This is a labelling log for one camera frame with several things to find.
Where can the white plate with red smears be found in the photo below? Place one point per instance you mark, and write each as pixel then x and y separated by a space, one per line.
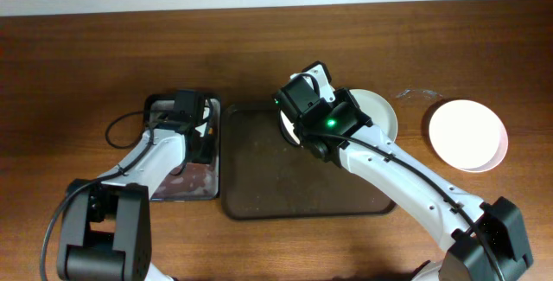
pixel 379 110

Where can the white plate with red stains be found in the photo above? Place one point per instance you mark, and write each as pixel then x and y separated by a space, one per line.
pixel 287 130

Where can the brown plastic serving tray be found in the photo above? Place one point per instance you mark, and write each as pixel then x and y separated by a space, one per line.
pixel 264 177

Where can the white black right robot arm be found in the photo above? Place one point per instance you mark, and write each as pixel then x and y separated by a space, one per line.
pixel 481 241

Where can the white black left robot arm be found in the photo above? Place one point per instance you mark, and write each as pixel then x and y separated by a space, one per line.
pixel 105 231

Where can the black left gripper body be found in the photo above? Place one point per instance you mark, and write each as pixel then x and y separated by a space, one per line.
pixel 202 150

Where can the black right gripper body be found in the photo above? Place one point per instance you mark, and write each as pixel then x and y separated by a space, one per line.
pixel 288 111

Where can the black soapy water tray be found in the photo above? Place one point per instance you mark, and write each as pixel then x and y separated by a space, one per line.
pixel 186 181

